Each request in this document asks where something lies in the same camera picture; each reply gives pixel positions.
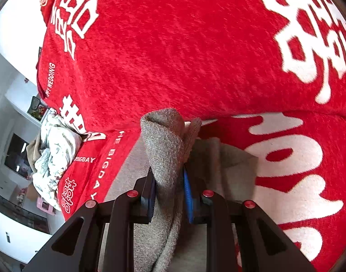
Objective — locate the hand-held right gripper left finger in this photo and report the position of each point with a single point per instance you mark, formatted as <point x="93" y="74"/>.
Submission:
<point x="151" y="201"/>

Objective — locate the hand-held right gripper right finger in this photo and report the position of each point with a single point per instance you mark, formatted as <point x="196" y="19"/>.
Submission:
<point x="188" y="198"/>

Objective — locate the grey knitted garment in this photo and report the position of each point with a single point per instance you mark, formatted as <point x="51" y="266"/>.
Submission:
<point x="164" y="141"/>

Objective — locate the pink plastic stool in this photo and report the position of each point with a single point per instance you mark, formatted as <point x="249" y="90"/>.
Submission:
<point x="45" y="205"/>

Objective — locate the light floral quilt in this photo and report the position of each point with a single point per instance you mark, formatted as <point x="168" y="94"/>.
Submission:
<point x="56" y="147"/>

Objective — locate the cardboard box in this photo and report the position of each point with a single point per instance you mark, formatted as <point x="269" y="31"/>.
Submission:
<point x="31" y="192"/>

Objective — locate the black framed screen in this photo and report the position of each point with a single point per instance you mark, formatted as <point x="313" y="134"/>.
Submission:
<point x="17" y="154"/>

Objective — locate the red printed blanket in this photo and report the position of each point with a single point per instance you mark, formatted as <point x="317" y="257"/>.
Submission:
<point x="175" y="48"/>

